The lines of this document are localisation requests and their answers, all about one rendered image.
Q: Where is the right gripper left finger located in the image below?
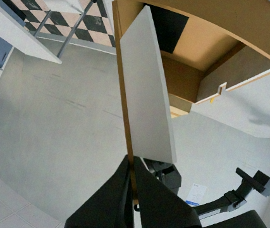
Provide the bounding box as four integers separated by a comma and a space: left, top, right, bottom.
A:
64, 154, 135, 228

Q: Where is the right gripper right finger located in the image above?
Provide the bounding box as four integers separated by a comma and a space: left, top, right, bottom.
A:
133, 156, 202, 228

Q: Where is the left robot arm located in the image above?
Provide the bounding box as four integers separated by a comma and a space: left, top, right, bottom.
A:
143, 158, 267, 220

